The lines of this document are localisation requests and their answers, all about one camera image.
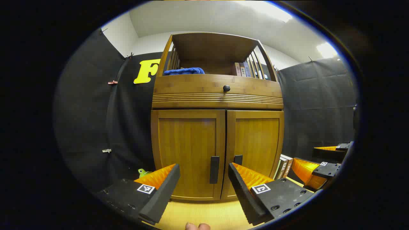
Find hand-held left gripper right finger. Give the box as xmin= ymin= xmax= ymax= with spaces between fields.
xmin=228 ymin=162 xmax=315 ymax=226

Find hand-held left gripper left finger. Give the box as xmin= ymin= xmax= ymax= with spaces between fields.
xmin=96 ymin=164 xmax=181 ymax=226

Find wooden shoe cabinet door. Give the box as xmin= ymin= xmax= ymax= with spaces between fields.
xmin=151 ymin=110 xmax=226 ymax=202
xmin=221 ymin=110 xmax=285 ymax=201

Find wooden double-door shoe cabinet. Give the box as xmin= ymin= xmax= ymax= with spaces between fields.
xmin=151 ymin=32 xmax=285 ymax=202

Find blue folded towel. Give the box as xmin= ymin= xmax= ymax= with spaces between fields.
xmin=164 ymin=67 xmax=205 ymax=76

